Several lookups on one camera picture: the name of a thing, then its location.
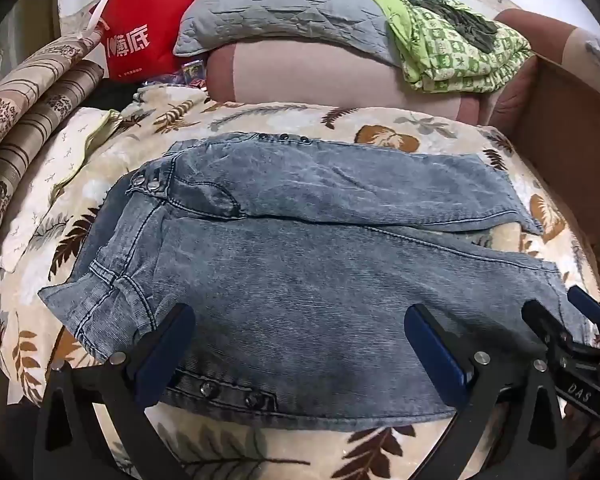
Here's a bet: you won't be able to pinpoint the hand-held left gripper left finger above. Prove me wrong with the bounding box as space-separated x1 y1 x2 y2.
32 303 197 480

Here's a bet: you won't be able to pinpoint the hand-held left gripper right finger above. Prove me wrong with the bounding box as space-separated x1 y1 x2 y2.
404 304 568 480

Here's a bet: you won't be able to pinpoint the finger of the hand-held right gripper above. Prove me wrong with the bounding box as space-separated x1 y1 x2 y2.
567 286 600 346
522 300 573 356

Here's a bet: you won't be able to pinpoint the blue denim pants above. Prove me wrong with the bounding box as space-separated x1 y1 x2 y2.
37 132 593 433

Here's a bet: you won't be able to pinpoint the leaf print blanket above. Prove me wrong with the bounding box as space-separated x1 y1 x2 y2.
0 85 600 480

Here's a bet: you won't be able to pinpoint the striped floral fabric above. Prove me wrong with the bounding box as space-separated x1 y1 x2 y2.
0 25 106 271

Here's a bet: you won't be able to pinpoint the colourful snack packet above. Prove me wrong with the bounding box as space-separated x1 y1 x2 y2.
180 62 209 86

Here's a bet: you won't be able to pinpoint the green patterned cloth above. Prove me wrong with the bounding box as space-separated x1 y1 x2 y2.
362 0 533 96

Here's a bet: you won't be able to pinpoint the pink beige blanket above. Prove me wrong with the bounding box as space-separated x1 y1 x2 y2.
485 7 600 126

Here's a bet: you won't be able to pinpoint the pink bolster cushion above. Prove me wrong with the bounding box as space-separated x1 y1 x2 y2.
205 40 483 126

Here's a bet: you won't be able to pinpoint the dark grey knitted cloth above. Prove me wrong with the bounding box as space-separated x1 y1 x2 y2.
392 0 503 53

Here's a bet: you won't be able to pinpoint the red paper bag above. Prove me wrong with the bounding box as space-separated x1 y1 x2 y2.
89 0 201 81

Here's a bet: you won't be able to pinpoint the grey quilted pillow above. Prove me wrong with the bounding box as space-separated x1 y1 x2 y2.
172 0 406 68

